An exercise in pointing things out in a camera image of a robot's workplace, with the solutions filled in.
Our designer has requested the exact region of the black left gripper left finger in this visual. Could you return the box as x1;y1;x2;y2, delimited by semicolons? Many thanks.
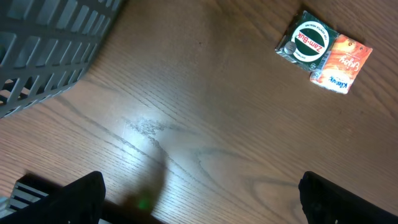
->
0;170;106;224

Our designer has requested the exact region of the orange juice carton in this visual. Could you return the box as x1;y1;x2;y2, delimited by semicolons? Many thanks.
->
310;34;373;95

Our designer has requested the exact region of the grey plastic mesh basket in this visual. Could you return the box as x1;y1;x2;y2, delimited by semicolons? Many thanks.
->
1;0;125;118

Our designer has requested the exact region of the round black lidded cup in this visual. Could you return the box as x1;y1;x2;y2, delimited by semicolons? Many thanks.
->
275;11;339;72

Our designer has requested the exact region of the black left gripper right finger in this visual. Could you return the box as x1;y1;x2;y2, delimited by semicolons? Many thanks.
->
298;171;397;224

